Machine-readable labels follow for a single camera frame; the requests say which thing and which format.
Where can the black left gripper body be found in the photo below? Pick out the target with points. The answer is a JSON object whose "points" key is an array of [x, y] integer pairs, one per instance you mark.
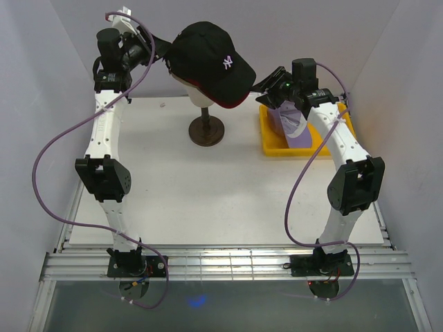
{"points": [[138, 52]]}

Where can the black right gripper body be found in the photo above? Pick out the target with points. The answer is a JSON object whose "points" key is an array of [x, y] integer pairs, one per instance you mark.
{"points": [[284, 91]]}

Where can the black cap white NY logo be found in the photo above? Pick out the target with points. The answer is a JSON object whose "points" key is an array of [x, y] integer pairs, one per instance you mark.
{"points": [[205, 53]]}

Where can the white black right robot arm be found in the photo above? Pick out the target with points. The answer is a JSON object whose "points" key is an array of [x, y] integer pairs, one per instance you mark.
{"points": [[358, 178]]}

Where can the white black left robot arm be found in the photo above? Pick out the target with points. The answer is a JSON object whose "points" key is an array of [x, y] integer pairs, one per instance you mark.
{"points": [[100, 170]]}

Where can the purple baseball cap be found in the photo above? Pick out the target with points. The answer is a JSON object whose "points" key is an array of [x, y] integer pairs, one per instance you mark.
{"points": [[290, 124]]}

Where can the yellow plastic bin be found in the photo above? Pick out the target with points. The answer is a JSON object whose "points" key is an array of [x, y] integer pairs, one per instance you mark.
{"points": [[275, 146]]}

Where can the beige mannequin head on stand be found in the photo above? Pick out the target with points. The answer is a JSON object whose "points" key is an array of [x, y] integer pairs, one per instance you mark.
{"points": [[206, 130]]}

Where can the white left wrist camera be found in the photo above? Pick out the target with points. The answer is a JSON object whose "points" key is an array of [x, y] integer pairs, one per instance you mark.
{"points": [[122, 23]]}

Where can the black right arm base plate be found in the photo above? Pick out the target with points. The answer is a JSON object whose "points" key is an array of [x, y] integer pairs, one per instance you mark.
{"points": [[308, 265]]}

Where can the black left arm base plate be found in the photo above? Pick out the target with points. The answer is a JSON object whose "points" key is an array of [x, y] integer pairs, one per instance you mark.
{"points": [[152, 268]]}

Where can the aluminium mounting rail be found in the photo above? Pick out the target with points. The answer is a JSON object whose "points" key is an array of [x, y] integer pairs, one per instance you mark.
{"points": [[200, 264]]}

